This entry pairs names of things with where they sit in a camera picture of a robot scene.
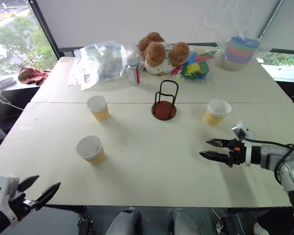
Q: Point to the black window frame bar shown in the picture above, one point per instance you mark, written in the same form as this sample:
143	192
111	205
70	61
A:
45	28
270	18

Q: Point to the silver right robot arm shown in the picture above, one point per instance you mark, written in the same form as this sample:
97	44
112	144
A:
268	156

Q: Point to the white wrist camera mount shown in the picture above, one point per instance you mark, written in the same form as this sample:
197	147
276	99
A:
242	128
0	188

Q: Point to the stack of coloured bowls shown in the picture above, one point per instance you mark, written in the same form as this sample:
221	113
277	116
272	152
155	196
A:
237	54

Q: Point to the black table leg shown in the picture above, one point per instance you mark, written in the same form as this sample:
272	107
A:
84	224

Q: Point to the paper cup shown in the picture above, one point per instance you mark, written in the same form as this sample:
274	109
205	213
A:
101	114
211	119
98	158

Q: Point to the brown white teddy bear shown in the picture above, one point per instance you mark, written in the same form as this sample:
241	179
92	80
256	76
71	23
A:
156	57

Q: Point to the clear crinkled plastic bag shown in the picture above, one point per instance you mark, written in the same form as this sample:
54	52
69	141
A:
259	52

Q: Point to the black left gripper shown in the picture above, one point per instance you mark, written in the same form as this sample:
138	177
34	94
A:
19	203

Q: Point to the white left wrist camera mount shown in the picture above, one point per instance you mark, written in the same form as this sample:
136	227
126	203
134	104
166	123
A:
0	188

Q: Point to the bag of coloured blocks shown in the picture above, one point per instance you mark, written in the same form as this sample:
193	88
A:
194	68

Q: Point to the red brown cloth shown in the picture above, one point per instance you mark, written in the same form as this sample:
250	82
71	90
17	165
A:
31	74

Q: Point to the grey rounded shape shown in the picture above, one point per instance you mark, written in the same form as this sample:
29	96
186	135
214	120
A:
185	221
123	221

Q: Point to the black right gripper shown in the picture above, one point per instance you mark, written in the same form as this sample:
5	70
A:
236	154

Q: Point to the white shoe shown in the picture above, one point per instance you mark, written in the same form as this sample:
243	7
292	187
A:
259	228

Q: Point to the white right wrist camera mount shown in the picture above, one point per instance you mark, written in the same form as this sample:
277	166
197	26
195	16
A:
242	128

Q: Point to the silver red drink can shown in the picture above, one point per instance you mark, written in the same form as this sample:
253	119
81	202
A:
133	74

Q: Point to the white object on sill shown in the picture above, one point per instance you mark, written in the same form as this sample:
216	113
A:
0	84

